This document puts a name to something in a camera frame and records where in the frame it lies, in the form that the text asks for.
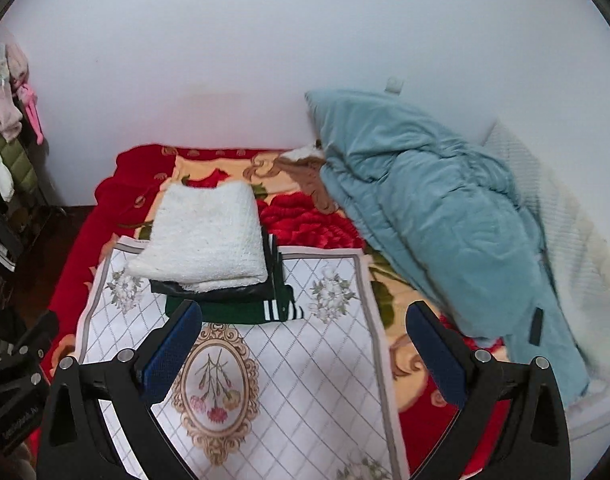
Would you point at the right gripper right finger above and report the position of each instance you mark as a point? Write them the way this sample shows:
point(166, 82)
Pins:
point(446, 356)

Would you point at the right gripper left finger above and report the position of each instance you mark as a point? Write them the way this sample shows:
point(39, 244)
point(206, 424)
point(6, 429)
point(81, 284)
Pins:
point(163, 352)

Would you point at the white tweed jacket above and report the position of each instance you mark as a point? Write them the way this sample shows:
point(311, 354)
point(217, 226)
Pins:
point(204, 239)

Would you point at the clothes rack with garments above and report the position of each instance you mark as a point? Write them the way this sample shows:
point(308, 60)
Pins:
point(23, 209)

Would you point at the black remote on duvet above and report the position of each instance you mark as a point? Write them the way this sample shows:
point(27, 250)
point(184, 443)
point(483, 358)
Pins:
point(535, 333)

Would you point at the dark green folded garment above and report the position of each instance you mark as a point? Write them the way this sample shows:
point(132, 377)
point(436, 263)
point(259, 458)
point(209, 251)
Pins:
point(271, 301)

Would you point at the white floral quilted mat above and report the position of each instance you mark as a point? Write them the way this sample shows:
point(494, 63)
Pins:
point(309, 398)

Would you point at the blue-grey duvet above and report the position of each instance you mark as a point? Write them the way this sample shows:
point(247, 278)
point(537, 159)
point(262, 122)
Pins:
point(449, 218)

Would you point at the white bed sheet right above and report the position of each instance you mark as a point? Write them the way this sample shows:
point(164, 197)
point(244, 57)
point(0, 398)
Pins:
point(579, 258)

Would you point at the red floral blanket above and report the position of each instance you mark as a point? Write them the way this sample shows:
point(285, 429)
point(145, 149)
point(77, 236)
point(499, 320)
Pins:
point(292, 204)

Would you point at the pink hanging garment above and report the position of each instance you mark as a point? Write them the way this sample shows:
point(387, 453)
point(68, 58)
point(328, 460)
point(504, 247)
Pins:
point(28, 101)

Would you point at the white wall socket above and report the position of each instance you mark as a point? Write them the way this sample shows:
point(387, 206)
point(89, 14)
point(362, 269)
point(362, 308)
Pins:
point(394, 86)

